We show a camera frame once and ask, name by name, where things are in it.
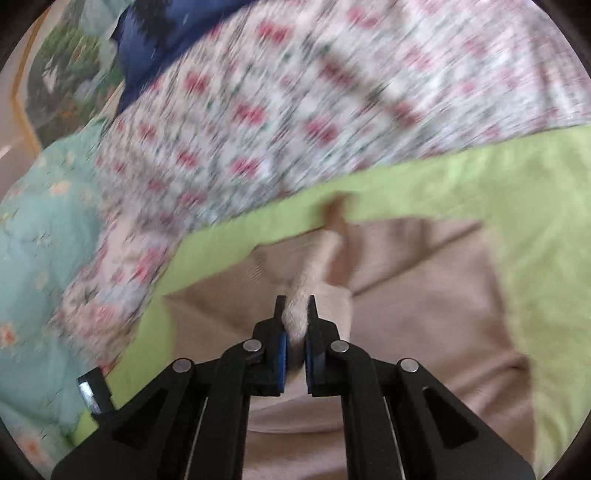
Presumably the beige garment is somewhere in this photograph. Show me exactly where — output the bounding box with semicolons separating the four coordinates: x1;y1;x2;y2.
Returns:
164;194;539;480

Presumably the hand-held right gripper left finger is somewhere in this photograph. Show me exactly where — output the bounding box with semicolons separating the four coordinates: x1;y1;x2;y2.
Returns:
51;295;291;480

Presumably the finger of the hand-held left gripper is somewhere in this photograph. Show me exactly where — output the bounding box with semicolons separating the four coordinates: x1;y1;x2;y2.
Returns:
77;367;116;423

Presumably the green bed sheet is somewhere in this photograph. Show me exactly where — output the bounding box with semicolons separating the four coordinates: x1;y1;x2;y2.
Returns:
67;124;591;480

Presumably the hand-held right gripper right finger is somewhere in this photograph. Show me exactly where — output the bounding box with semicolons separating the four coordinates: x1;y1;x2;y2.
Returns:
305;295;536;480

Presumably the dark blue cloth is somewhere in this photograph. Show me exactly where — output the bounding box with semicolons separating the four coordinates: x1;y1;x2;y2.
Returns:
113;0;259;116

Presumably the green landscape wall picture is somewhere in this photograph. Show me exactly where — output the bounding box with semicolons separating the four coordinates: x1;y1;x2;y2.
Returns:
14;0;125;148

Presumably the floral pink white quilt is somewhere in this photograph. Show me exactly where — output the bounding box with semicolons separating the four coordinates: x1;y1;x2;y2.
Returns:
48;0;591;374

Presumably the teal floral blanket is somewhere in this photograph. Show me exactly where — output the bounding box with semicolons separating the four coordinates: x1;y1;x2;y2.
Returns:
0;117;116;478

